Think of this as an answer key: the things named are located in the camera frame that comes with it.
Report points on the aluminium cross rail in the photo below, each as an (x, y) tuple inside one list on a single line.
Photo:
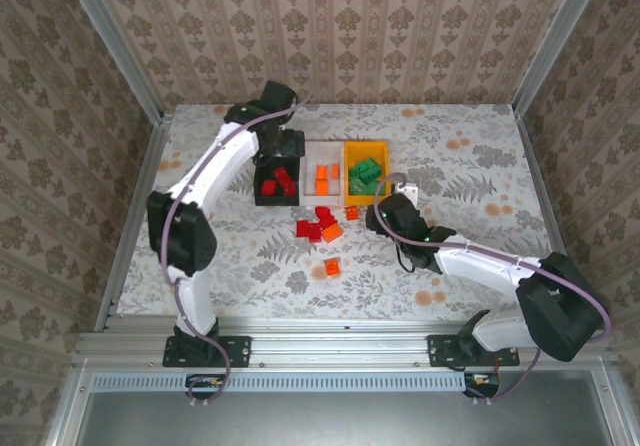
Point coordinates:
[(340, 346)]

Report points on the aluminium lower frame bar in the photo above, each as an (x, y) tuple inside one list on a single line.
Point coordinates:
[(617, 416), (67, 416)]

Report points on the red arched lego brick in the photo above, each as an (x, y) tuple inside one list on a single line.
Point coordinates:
[(324, 213)]

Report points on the black plastic bin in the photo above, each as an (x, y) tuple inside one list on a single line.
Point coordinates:
[(258, 186)]

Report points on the green lego brick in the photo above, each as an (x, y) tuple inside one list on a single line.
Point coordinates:
[(372, 186), (366, 178), (356, 185), (369, 163), (357, 171), (376, 172)]

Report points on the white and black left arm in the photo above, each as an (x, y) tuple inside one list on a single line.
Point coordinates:
[(215, 166)]

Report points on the aluminium table side rail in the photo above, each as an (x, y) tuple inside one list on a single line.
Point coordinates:
[(533, 156), (160, 131)]

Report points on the grey metal panel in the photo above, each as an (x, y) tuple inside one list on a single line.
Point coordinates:
[(325, 421)]

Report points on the yellow plastic bin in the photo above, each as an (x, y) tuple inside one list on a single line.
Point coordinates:
[(360, 150)]

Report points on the floral patterned table cover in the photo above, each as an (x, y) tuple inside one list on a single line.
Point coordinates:
[(450, 131)]

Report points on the aluminium frame post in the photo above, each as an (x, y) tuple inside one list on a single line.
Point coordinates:
[(557, 41), (115, 41)]

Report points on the white plastic bin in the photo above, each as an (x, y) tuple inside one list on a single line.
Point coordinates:
[(325, 153)]

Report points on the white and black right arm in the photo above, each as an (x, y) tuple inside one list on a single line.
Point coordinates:
[(480, 261)]

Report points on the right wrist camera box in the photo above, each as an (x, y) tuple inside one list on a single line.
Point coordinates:
[(406, 192)]

